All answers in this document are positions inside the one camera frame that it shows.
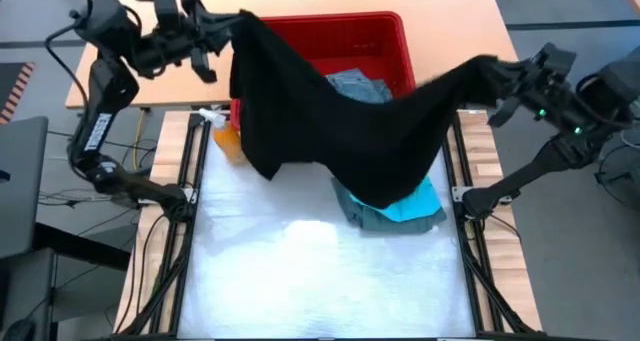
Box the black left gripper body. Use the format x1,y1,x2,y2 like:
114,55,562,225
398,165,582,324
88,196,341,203
133,25,232,78

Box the striped hazard floor mat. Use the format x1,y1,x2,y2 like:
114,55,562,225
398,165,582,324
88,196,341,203
0,62,36,125

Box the black garment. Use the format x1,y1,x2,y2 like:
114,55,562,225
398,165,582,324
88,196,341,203
228,9,507,211

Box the orange spray bottle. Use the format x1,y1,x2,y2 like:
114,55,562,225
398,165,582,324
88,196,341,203
198,107,247,165

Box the dark grey flat panel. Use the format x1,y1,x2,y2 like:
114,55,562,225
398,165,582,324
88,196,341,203
0,115,49,260

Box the grey-green garment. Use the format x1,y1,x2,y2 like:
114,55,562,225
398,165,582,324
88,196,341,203
330,176,448,234

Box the black aluminium table frame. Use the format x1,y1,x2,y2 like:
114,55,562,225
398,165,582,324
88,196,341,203
117,109,539,341

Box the turquoise shorts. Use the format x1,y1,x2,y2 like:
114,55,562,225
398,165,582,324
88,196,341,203
348,176,443,224

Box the yellow floor cable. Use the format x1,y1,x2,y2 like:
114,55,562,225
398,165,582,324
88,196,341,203
131,109,152,171

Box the red plastic laundry bin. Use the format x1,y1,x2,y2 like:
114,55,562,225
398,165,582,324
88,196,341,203
229,10,418,132

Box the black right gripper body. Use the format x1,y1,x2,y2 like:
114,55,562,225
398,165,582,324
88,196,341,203
517,41,579,127

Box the black round stand base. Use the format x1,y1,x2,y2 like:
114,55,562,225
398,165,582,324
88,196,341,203
594,144,640,210

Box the grey striped polo shirt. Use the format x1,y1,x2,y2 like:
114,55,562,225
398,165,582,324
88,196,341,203
324,68,395,105

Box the light wooden desk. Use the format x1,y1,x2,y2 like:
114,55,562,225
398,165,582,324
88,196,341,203
64,0,531,110

